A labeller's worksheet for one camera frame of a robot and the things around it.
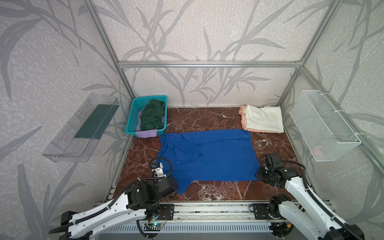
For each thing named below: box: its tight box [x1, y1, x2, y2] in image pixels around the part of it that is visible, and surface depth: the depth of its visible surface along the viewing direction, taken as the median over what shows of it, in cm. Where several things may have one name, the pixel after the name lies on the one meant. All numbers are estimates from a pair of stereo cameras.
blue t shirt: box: [158, 129, 261, 195], surface depth 98 cm
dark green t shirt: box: [140, 98, 166, 131], surface depth 110 cm
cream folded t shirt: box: [243, 104, 284, 133], surface depth 110 cm
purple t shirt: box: [136, 110, 165, 139], surface depth 96 cm
